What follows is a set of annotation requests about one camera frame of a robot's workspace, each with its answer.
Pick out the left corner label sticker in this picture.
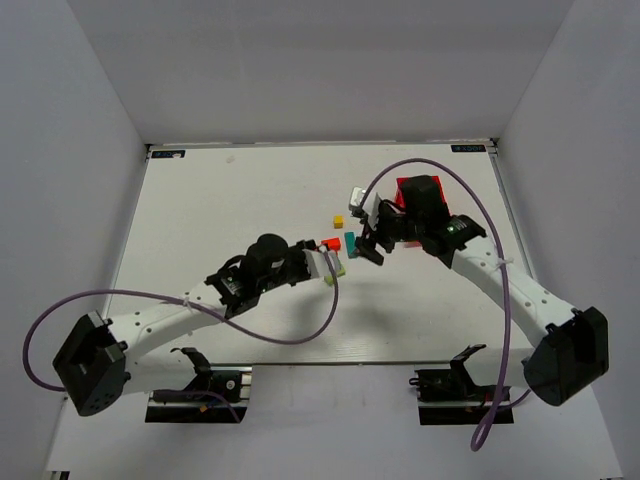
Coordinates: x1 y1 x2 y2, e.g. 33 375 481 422
151 150 186 159

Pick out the red plastic tray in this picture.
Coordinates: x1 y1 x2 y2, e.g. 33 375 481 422
395 175 451 243

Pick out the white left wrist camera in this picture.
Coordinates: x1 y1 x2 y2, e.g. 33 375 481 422
304 249 346 278

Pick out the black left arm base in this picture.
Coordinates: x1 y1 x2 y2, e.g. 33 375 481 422
145 347 252 424

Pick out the red wide block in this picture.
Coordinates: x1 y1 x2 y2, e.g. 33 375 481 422
321 237 342 252

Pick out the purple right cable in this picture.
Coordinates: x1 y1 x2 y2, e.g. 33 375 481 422
362 158 532 453

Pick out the right corner label sticker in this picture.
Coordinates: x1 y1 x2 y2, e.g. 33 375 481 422
451 144 486 153

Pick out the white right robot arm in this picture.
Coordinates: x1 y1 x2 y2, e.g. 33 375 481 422
349 175 609 406

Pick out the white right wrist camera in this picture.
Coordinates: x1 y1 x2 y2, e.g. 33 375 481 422
348 187 381 218

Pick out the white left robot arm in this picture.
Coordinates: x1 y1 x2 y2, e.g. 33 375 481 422
53 234 334 417

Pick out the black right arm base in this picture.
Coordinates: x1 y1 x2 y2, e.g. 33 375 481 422
408 344 495 426

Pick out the teal long block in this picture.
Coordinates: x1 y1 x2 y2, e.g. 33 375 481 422
344 231 358 259

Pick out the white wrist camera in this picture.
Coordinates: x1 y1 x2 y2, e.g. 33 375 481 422
348 187 381 218
304 249 346 278

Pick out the corner label sticker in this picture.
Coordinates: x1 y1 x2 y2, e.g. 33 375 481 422
451 144 486 153
151 150 186 159

